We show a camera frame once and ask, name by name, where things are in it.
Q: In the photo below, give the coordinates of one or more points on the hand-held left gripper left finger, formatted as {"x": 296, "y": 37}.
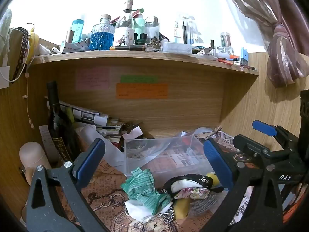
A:
{"x": 89, "y": 159}

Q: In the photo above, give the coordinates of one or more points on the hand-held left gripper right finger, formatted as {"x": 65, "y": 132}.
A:
{"x": 217, "y": 162}

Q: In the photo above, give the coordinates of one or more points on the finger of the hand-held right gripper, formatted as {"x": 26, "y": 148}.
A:
{"x": 251, "y": 147}
{"x": 264, "y": 128}

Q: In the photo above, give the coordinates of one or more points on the black and white headband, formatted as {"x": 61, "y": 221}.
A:
{"x": 190, "y": 180}

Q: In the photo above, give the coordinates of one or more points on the floral scrunchie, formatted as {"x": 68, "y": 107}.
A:
{"x": 193, "y": 192}

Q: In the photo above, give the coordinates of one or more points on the clear plastic box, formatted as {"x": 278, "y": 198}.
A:
{"x": 166, "y": 154}

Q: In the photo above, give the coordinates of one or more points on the yellow plush piece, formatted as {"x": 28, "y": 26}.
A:
{"x": 181, "y": 207}

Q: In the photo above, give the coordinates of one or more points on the green striped cloth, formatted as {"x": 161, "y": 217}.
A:
{"x": 142, "y": 188}

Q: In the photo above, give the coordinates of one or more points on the pile of papers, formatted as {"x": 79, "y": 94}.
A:
{"x": 96, "y": 123}

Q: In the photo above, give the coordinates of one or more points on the vintage print table mat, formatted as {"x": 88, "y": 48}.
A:
{"x": 108, "y": 198}

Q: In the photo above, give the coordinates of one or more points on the white paper strip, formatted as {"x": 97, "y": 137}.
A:
{"x": 49, "y": 142}

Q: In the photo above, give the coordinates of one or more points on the grey mesh cloth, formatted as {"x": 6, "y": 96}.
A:
{"x": 205, "y": 204}

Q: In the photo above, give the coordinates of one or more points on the dark wine bottle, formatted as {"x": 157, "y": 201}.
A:
{"x": 54, "y": 116}

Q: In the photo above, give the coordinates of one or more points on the pink cylindrical bottle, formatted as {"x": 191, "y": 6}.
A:
{"x": 33, "y": 154}

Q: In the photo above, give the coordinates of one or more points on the pink sticky note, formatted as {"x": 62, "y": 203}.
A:
{"x": 93, "y": 79}

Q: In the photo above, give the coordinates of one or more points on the orange sticky note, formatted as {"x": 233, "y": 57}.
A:
{"x": 142, "y": 90}

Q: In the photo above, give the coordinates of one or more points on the small glass jar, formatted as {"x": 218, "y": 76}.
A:
{"x": 226, "y": 42}

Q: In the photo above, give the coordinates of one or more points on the green sticky note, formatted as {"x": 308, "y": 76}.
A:
{"x": 138, "y": 79}

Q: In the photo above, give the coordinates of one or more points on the small black bottle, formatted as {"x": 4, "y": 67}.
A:
{"x": 212, "y": 44}

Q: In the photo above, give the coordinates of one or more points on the pink striped curtain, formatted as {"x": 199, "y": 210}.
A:
{"x": 272, "y": 29}

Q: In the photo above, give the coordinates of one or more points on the wooden shelf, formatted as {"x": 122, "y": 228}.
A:
{"x": 144, "y": 60}

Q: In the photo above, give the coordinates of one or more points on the brown pen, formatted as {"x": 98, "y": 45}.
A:
{"x": 126, "y": 48}

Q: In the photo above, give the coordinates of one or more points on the white card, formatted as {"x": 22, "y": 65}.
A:
{"x": 4, "y": 77}

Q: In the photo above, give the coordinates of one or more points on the flat clear plastic case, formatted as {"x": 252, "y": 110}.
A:
{"x": 176, "y": 47}

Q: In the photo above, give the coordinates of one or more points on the glass bottle with blue liquid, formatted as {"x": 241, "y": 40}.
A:
{"x": 101, "y": 37}

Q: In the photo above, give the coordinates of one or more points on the clear plastic packaging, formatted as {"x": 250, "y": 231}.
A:
{"x": 187, "y": 30}

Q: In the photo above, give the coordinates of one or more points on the black lace band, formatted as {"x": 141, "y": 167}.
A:
{"x": 23, "y": 50}

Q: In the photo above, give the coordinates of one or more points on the yellow pouch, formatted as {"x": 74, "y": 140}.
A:
{"x": 33, "y": 44}

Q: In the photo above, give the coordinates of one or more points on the light blue bottle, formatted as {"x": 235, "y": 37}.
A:
{"x": 77, "y": 31}

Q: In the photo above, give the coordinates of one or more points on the tall clear bottle with cork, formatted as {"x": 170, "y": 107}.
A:
{"x": 125, "y": 29}

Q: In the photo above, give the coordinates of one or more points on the mint green bottle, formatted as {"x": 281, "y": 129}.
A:
{"x": 139, "y": 26}

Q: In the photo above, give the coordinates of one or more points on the clear glass jar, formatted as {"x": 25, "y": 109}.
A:
{"x": 152, "y": 29}

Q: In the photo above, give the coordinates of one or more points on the white knitted cloth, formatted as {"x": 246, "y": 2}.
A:
{"x": 5, "y": 29}

